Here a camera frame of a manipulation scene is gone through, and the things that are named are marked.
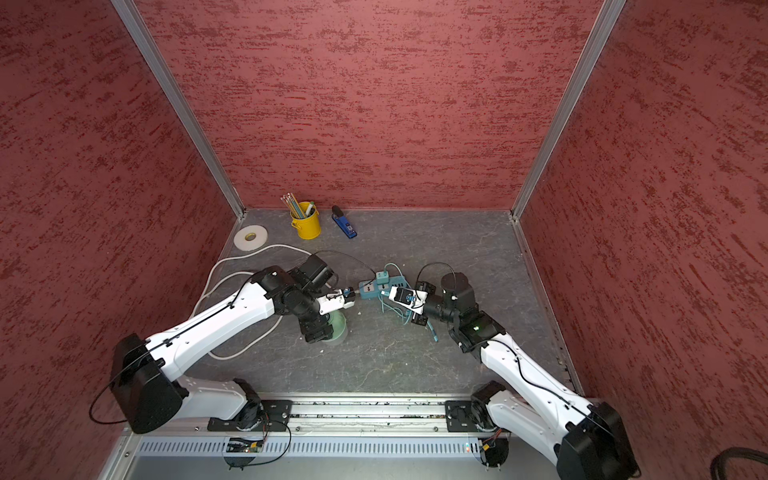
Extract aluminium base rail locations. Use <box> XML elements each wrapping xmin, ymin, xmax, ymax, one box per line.
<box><xmin>98</xmin><ymin>392</ymin><xmax>631</xmax><ymax>480</ymax></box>

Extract colored pencils bundle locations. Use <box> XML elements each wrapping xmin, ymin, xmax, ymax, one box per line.
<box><xmin>281</xmin><ymin>193</ymin><xmax>306</xmax><ymax>219</ymax></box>

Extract teal usb charger adapter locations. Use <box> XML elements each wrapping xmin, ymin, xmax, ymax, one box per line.
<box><xmin>376</xmin><ymin>270</ymin><xmax>390</xmax><ymax>285</ymax></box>

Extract white power strip cable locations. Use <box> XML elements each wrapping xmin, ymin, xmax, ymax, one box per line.
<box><xmin>190</xmin><ymin>242</ymin><xmax>313</xmax><ymax>362</ymax></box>

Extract blue black stapler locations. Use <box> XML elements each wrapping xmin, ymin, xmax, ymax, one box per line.
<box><xmin>331</xmin><ymin>205</ymin><xmax>357</xmax><ymax>239</ymax></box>

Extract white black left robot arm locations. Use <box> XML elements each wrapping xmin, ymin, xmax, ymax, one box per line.
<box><xmin>105</xmin><ymin>255</ymin><xmax>355</xmax><ymax>434</ymax></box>

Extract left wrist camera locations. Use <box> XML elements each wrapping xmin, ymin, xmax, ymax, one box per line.
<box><xmin>316</xmin><ymin>288</ymin><xmax>356</xmax><ymax>315</ymax></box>

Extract teal power strip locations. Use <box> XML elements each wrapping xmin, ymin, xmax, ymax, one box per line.
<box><xmin>358</xmin><ymin>276</ymin><xmax>409</xmax><ymax>300</ymax></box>

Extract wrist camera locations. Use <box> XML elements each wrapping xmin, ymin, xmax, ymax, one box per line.
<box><xmin>316</xmin><ymin>288</ymin><xmax>356</xmax><ymax>315</ymax></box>
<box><xmin>388</xmin><ymin>287</ymin><xmax>428</xmax><ymax>314</ymax></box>

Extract teal charging cable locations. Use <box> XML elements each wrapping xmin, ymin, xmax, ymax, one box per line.
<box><xmin>377</xmin><ymin>262</ymin><xmax>440</xmax><ymax>343</ymax></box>

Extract right corner aluminium post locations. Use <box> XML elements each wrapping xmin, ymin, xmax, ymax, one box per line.
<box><xmin>510</xmin><ymin>0</ymin><xmax>626</xmax><ymax>223</ymax></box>

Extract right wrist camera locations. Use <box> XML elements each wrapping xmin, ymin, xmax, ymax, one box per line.
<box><xmin>388</xmin><ymin>287</ymin><xmax>428</xmax><ymax>314</ymax></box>

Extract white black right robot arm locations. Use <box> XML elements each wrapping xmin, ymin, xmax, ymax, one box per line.
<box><xmin>389</xmin><ymin>273</ymin><xmax>640</xmax><ymax>479</ymax></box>

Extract white tape roll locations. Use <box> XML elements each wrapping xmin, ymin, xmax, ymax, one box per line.
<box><xmin>233</xmin><ymin>225</ymin><xmax>268</xmax><ymax>252</ymax></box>

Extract yellow pencil cup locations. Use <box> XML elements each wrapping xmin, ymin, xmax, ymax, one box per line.
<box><xmin>291</xmin><ymin>202</ymin><xmax>322</xmax><ymax>240</ymax></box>

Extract left corner aluminium post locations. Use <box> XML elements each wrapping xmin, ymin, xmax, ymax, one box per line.
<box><xmin>111</xmin><ymin>0</ymin><xmax>246</xmax><ymax>220</ymax></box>

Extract corner aluminium post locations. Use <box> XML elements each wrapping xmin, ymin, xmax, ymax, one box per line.
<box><xmin>510</xmin><ymin>0</ymin><xmax>626</xmax><ymax>223</ymax></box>
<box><xmin>111</xmin><ymin>0</ymin><xmax>246</xmax><ymax>220</ymax></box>

